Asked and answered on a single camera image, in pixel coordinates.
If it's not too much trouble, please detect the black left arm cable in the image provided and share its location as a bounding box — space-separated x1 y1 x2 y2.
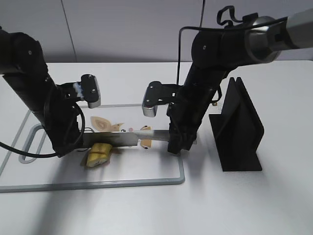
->
0 85 86 159

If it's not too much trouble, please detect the white cutting board grey rim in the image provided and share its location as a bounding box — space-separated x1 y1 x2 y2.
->
0 104 185 193

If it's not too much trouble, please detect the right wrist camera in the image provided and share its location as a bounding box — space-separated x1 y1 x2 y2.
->
142 81 182 118

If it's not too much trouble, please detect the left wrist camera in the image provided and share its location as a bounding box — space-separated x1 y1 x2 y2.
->
72 74 101 109

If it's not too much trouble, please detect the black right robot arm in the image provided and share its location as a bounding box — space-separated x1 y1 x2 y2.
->
167 9 313 154

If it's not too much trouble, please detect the kitchen knife white handle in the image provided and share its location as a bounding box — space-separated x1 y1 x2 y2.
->
76 130 169 149

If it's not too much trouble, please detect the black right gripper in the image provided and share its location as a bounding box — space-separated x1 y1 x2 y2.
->
167 88 222 154

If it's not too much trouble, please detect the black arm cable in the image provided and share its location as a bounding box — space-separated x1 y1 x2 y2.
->
0 85 86 159
176 6 289 85

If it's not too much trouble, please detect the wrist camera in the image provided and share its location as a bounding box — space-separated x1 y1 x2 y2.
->
72 74 101 109
142 81 182 118

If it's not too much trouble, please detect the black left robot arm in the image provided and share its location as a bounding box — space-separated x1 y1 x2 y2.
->
0 29 84 158

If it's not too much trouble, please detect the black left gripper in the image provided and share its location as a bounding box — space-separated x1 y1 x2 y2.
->
43 83 85 157

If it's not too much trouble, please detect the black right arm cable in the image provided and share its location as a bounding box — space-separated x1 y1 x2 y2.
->
176 6 289 85

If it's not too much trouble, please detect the black knife stand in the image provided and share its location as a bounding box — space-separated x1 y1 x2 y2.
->
209 77 264 171

